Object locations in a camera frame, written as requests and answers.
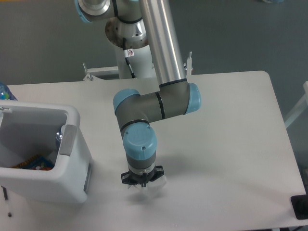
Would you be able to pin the white frame right side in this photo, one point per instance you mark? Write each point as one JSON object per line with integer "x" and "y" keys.
{"x": 298, "y": 108}

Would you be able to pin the blue bottle at table edge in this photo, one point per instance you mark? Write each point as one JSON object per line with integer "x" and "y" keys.
{"x": 5, "y": 93}

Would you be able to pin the colourful snack bag in bin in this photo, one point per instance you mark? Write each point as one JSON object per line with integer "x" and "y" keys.
{"x": 37, "y": 162}

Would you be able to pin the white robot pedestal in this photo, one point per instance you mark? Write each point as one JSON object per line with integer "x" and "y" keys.
{"x": 133, "y": 55}

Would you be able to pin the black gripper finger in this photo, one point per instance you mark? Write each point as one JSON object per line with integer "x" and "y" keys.
{"x": 125, "y": 178}
{"x": 157, "y": 172}

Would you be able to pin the clear plastic wrapper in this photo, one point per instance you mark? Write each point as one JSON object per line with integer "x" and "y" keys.
{"x": 152, "y": 188}

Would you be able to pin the white trash can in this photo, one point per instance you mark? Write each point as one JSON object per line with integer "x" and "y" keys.
{"x": 29, "y": 129}

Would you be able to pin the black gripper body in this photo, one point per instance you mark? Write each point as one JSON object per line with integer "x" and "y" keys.
{"x": 143, "y": 179}

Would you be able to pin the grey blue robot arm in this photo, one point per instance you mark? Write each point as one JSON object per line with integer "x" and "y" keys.
{"x": 135, "y": 112}

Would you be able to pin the black device at table edge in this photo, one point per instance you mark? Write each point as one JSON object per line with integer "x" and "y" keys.
{"x": 300, "y": 206}

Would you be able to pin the black pen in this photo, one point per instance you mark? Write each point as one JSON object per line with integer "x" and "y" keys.
{"x": 6, "y": 199}

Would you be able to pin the clear plastic water bottle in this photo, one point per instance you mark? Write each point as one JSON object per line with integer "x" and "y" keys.
{"x": 59, "y": 136}

